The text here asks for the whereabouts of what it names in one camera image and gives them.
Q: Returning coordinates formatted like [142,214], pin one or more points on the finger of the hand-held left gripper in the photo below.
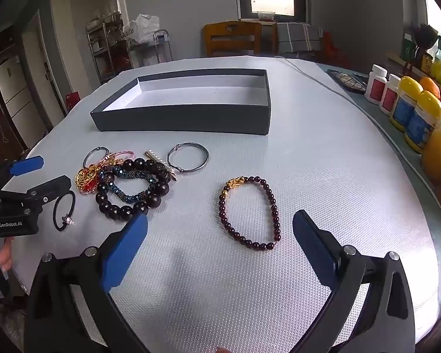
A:
[25,165]
[49,189]

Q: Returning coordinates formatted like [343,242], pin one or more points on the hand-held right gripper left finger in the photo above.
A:
[126,250]

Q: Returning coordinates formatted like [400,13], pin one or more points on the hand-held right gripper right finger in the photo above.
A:
[314,250]

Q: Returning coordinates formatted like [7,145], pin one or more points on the small silver bangle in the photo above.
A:
[102,148]

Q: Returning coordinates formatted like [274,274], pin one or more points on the large silver bangle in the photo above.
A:
[181,170]

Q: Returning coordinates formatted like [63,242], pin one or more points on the pearl hair clip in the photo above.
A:
[156,156]

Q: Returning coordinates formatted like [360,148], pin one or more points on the dark grey shallow box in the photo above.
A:
[180,117]

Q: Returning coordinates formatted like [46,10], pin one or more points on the person's left hand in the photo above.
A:
[4,255]

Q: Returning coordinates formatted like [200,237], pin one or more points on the white refrigerator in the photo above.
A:
[11,92]

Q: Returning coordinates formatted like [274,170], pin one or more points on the red box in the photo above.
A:
[73,101]

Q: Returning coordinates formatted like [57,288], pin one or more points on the metal shelf rack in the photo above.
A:
[95,44]

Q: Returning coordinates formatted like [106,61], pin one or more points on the orange jar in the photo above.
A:
[439,150]

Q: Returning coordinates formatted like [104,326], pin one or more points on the yellow bottle blue label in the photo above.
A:
[420,125]
[404,106]

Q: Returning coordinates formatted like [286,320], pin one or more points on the white bottle red label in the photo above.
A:
[375,86]
[389,97]

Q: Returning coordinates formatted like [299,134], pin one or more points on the dark patterned tray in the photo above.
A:
[347,81]

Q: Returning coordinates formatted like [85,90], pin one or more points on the white plastic bag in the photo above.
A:
[143,27]

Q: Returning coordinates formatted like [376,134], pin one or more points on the small metal cart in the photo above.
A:
[163,40]

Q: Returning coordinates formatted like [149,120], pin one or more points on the red bag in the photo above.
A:
[334,49]

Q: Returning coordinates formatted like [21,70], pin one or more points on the grey plaid cushion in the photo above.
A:
[297,36]

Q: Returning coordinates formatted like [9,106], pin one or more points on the green box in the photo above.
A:
[408,47]

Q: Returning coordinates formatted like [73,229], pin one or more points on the wooden chair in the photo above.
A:
[231,29]

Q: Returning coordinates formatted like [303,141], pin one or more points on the bowl on window sill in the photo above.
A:
[266,15]

